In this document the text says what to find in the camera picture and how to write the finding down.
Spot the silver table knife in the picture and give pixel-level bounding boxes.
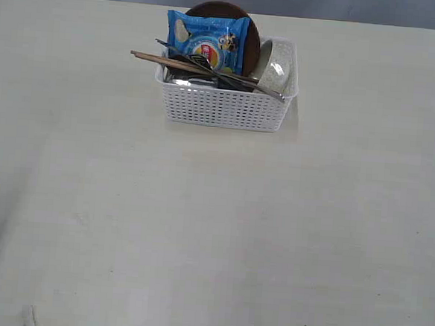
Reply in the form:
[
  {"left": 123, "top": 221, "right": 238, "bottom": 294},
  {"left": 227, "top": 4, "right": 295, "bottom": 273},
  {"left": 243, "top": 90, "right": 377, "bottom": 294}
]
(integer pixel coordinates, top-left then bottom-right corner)
[{"left": 160, "top": 58, "right": 285, "bottom": 103}]

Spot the dark wooden spoon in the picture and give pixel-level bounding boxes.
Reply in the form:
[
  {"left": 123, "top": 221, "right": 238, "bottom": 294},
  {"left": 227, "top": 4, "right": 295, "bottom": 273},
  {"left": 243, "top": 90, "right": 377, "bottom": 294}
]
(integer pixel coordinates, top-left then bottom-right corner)
[{"left": 169, "top": 54, "right": 214, "bottom": 71}]

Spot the white ceramic bowl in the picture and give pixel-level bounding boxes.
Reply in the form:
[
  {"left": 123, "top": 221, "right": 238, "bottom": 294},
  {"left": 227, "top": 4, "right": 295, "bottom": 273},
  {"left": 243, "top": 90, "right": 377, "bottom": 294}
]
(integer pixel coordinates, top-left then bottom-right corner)
[{"left": 249, "top": 39, "right": 293, "bottom": 94}]

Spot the blue chips snack bag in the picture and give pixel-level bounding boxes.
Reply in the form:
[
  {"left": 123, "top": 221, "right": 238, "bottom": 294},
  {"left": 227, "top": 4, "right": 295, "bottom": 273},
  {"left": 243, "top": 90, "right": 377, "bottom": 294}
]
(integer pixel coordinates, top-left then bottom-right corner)
[{"left": 167, "top": 10, "right": 250, "bottom": 75}]

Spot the wooden chopstick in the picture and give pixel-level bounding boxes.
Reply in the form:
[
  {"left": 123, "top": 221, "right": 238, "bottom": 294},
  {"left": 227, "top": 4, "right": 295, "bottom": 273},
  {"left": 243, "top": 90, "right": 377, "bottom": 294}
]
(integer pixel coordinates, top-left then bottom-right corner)
[
  {"left": 130, "top": 53, "right": 261, "bottom": 89},
  {"left": 129, "top": 50, "right": 262, "bottom": 86}
]

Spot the brown wooden plate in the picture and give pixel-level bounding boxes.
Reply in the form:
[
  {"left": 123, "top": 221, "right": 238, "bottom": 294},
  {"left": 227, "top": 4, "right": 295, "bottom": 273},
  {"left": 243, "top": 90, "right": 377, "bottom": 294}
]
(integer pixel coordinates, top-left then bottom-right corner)
[{"left": 185, "top": 1, "right": 261, "bottom": 76}]

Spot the white perforated plastic basket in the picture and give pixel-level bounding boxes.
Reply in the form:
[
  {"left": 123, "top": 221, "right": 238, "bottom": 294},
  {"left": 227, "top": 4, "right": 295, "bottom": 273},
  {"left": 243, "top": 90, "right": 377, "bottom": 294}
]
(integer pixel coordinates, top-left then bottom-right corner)
[{"left": 155, "top": 36, "right": 299, "bottom": 132}]

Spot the stainless steel cup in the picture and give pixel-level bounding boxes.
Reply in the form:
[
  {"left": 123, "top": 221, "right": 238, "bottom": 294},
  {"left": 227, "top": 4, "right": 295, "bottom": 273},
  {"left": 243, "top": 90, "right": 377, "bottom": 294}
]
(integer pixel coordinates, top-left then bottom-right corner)
[{"left": 165, "top": 74, "right": 218, "bottom": 89}]

